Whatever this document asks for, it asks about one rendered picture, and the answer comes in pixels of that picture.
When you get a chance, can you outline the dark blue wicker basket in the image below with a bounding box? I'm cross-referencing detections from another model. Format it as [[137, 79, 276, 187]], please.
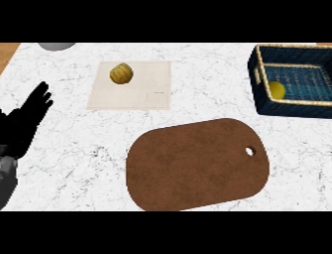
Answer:
[[246, 44, 332, 120]]

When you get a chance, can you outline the yellow-brown ridged fruit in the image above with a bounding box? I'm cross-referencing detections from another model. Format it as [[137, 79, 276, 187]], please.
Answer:
[[108, 62, 134, 85]]

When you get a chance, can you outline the brown wooden cutting board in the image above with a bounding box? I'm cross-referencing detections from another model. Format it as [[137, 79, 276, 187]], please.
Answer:
[[124, 117, 270, 212]]

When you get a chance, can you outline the yellow lemon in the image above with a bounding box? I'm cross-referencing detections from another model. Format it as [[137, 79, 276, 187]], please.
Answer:
[[267, 80, 286, 100]]

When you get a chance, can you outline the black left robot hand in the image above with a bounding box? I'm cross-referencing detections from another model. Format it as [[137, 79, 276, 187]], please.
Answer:
[[0, 80, 56, 163]]

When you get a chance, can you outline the beige placemat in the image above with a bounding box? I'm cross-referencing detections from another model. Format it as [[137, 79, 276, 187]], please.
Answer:
[[84, 61, 173, 111]]

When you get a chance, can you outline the grey round object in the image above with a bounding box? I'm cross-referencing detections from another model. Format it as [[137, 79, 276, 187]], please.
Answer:
[[37, 43, 78, 52]]

